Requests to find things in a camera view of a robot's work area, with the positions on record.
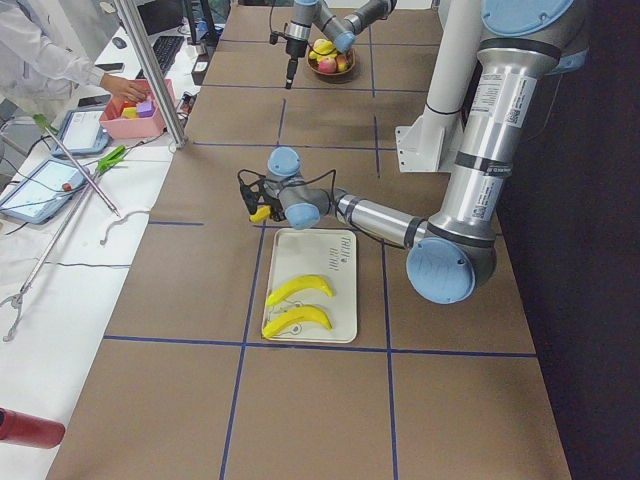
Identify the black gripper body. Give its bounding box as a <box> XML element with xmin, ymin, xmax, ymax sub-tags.
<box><xmin>263</xmin><ymin>194</ymin><xmax>286</xmax><ymax>222</ymax></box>
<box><xmin>286</xmin><ymin>38</ymin><xmax>305</xmax><ymax>59</ymax></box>

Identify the yellow banana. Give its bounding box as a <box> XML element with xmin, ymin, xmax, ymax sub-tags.
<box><xmin>262</xmin><ymin>305</ymin><xmax>333</xmax><ymax>339</ymax></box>
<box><xmin>249</xmin><ymin>205</ymin><xmax>271</xmax><ymax>224</ymax></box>
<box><xmin>266</xmin><ymin>274</ymin><xmax>334</xmax><ymax>306</ymax></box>
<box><xmin>308</xmin><ymin>38</ymin><xmax>339</xmax><ymax>62</ymax></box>

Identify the yellow banana front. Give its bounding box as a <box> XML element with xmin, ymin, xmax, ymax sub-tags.
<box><xmin>266</xmin><ymin>274</ymin><xmax>334</xmax><ymax>306</ymax></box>

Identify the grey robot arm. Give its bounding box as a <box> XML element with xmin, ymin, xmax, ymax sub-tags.
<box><xmin>242</xmin><ymin>1</ymin><xmax>591</xmax><ymax>304</ymax></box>
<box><xmin>283</xmin><ymin>0</ymin><xmax>396</xmax><ymax>89</ymax></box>

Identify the brown wicker basket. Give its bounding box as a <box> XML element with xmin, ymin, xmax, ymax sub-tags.
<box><xmin>306</xmin><ymin>49</ymin><xmax>357</xmax><ymax>81</ymax></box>

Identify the yellow banana back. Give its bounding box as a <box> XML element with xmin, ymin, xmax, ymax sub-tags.
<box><xmin>308</xmin><ymin>38</ymin><xmax>339</xmax><ymax>62</ymax></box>

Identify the pink white apple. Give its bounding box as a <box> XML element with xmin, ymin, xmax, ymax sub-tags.
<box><xmin>317</xmin><ymin>57</ymin><xmax>336</xmax><ymax>75</ymax></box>

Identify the red yellow mango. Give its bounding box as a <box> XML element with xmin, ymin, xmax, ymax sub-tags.
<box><xmin>335</xmin><ymin>54</ymin><xmax>350</xmax><ymax>73</ymax></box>

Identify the cream bear tray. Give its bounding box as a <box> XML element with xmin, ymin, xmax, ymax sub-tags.
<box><xmin>261</xmin><ymin>228</ymin><xmax>358</xmax><ymax>344</ymax></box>

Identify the black keyboard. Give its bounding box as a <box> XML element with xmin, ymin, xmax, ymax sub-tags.
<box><xmin>152</xmin><ymin>35</ymin><xmax>185</xmax><ymax>78</ymax></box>

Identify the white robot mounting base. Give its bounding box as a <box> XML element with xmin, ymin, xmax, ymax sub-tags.
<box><xmin>396</xmin><ymin>0</ymin><xmax>484</xmax><ymax>172</ymax></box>

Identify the metal reacher grabber tool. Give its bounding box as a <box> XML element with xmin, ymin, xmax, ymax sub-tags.
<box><xmin>1</xmin><ymin>114</ymin><xmax>121</xmax><ymax>343</ymax></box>

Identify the green clamp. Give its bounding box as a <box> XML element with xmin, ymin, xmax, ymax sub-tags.
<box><xmin>95</xmin><ymin>145</ymin><xmax>126</xmax><ymax>175</ymax></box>

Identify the pink plastic bin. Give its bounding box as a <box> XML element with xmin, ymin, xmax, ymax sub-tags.
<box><xmin>99</xmin><ymin>79</ymin><xmax>166</xmax><ymax>140</ymax></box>

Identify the blue teach pendant far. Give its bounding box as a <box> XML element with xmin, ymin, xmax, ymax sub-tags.
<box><xmin>57</xmin><ymin>107</ymin><xmax>111</xmax><ymax>156</ymax></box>

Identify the blue teach pendant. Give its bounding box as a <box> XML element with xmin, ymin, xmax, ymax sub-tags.
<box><xmin>1</xmin><ymin>157</ymin><xmax>86</xmax><ymax>224</ymax></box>
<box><xmin>57</xmin><ymin>107</ymin><xmax>111</xmax><ymax>156</ymax></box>

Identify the blue teach pendant near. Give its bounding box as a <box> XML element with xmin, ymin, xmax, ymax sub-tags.
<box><xmin>1</xmin><ymin>157</ymin><xmax>86</xmax><ymax>224</ymax></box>

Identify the person in white shirt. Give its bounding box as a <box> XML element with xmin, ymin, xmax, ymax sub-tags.
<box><xmin>1</xmin><ymin>1</ymin><xmax>147</xmax><ymax>104</ymax></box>

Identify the red bottle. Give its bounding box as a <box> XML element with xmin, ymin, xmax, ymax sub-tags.
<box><xmin>1</xmin><ymin>408</ymin><xmax>66</xmax><ymax>449</ymax></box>

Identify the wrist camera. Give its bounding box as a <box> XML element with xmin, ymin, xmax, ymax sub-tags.
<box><xmin>236</xmin><ymin>169</ymin><xmax>265</xmax><ymax>215</ymax></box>
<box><xmin>269</xmin><ymin>30</ymin><xmax>288</xmax><ymax>45</ymax></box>

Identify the aluminium frame post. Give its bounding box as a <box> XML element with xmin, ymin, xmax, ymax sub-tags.
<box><xmin>114</xmin><ymin>0</ymin><xmax>187</xmax><ymax>149</ymax></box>

